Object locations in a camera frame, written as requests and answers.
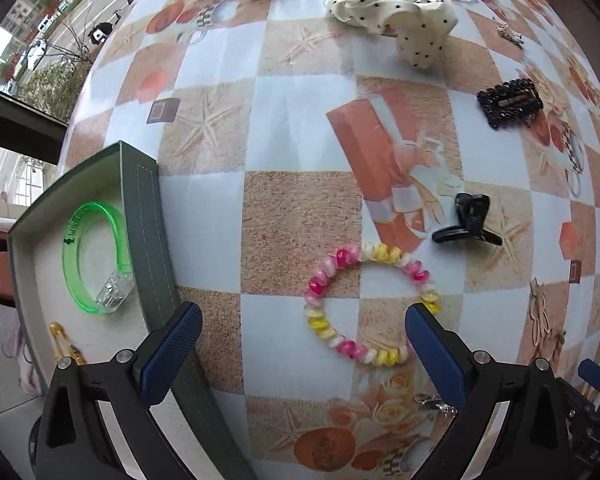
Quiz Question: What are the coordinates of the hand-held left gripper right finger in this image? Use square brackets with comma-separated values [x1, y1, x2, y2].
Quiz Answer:
[404, 302, 573, 480]

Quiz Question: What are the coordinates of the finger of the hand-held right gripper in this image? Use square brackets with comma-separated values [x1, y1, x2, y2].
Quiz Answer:
[562, 358, 600, 466]

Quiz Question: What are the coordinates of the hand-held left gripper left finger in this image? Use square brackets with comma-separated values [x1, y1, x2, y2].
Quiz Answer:
[32, 301, 203, 480]

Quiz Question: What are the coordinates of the small silver clip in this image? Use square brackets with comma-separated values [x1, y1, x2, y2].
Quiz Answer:
[414, 392, 456, 418]

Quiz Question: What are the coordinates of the dark green jewelry tray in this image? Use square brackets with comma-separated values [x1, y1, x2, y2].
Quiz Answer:
[6, 141, 258, 480]

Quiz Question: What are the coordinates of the pink yellow spiral hair tie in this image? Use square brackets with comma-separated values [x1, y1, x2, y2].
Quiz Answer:
[304, 242, 442, 367]

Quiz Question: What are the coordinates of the black claw hair clip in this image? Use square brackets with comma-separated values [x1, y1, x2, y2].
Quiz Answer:
[431, 192, 503, 247]

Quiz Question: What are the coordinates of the black beaded snap clip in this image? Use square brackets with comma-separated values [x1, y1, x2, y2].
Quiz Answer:
[476, 78, 544, 132]

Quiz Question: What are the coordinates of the white polka dot scrunchie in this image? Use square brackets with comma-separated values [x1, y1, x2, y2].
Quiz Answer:
[324, 0, 458, 68]

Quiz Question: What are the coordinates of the pink cloth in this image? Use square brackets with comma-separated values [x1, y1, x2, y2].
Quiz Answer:
[0, 305, 43, 393]

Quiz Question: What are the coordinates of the printed checkered tablecloth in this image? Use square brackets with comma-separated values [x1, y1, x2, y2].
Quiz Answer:
[60, 0, 600, 480]

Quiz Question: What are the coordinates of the silver hair pin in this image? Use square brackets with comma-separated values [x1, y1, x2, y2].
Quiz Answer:
[495, 17, 525, 48]

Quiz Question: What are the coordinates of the green translucent bracelet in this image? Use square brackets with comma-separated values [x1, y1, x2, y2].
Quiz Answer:
[61, 202, 135, 316]

